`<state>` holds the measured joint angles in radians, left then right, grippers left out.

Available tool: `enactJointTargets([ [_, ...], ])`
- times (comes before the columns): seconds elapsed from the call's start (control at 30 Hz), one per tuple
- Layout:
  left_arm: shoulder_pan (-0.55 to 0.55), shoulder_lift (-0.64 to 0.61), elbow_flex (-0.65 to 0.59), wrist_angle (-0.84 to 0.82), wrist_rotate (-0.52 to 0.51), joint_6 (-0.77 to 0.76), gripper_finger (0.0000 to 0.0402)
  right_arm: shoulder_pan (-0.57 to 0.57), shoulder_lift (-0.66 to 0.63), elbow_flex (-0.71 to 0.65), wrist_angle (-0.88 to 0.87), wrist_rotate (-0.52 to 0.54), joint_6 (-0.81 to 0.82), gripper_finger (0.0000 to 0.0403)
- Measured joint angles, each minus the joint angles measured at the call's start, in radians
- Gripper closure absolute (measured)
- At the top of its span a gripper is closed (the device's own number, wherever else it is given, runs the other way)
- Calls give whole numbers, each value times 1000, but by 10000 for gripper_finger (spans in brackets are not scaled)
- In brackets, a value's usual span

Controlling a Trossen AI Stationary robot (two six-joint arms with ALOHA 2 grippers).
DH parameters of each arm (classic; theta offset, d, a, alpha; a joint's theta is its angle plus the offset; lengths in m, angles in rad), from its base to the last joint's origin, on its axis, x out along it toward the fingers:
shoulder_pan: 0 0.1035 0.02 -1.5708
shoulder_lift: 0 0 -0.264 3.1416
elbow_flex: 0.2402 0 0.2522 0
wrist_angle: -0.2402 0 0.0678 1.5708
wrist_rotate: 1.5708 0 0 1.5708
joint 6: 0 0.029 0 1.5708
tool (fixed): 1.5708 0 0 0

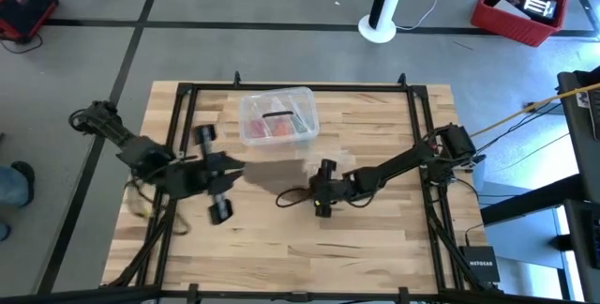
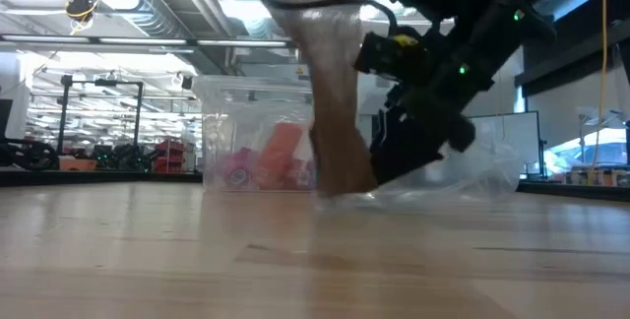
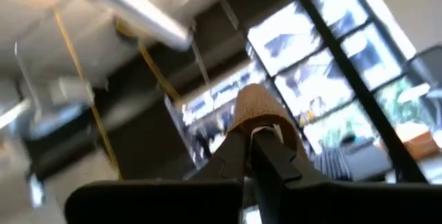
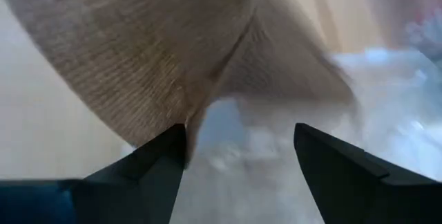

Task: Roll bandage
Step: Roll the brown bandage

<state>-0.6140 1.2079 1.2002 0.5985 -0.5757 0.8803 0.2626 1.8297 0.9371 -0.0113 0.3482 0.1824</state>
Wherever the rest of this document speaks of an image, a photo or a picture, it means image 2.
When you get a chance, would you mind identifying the black monitor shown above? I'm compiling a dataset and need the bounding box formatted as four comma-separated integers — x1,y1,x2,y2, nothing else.
0,97,14,138

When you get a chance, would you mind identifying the white whiteboard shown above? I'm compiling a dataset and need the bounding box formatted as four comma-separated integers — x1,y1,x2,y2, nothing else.
465,110,542,178

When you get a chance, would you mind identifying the long ceiling light bar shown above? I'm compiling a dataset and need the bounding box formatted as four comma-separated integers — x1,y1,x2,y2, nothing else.
0,32,292,48

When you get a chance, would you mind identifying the brown elastic bandage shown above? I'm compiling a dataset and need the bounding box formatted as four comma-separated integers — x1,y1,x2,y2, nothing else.
255,0,380,198

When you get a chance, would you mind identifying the orange box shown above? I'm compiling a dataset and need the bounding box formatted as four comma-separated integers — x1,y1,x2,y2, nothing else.
58,157,98,171

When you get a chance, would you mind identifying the cluttered side table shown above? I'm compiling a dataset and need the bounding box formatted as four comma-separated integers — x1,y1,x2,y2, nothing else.
560,163,630,188

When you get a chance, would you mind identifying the yellow cable tag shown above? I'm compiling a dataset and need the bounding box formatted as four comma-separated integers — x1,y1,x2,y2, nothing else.
391,33,419,48

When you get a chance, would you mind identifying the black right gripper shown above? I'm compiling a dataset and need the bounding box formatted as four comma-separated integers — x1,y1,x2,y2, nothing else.
369,57,496,186

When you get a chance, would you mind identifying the black ceiling camera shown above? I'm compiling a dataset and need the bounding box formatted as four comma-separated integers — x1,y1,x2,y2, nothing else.
65,0,98,32

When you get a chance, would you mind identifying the clear plastic bag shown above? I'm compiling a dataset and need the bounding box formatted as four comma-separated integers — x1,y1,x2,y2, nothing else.
314,131,526,212

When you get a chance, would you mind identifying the clear plastic storage bin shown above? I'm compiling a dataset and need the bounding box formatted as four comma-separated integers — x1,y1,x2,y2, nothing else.
191,75,365,193

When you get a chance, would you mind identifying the black metal gantry frame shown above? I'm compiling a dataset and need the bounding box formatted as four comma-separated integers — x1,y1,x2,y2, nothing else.
57,75,145,167

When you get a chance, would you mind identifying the yellow hanging cable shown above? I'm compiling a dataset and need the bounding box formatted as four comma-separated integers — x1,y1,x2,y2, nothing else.
590,0,609,172

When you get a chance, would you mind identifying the black robot with green lights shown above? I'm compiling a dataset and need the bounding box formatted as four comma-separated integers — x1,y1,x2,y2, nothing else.
95,143,155,172

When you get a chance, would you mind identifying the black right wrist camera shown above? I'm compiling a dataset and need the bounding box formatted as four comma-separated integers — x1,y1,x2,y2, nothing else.
352,30,434,89

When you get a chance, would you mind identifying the red storage bins rack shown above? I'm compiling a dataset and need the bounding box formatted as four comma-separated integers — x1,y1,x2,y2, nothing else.
154,138,187,174

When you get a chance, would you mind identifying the orange bandage roll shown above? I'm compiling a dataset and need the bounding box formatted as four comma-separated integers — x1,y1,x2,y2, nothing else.
253,121,305,191

